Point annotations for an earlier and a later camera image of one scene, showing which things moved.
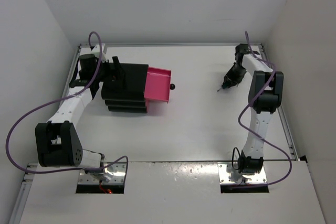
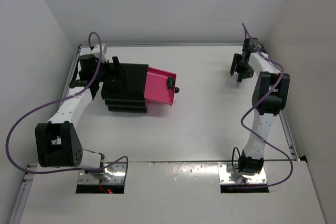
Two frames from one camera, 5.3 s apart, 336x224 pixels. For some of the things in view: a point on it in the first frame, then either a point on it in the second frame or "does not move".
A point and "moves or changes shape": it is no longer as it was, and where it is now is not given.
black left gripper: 116,75 does not move
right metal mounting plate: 228,175 does not move
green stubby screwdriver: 224,86 to 170,80
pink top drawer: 158,85 moves or changes shape
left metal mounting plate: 117,169 does not move
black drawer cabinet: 131,98 does not move
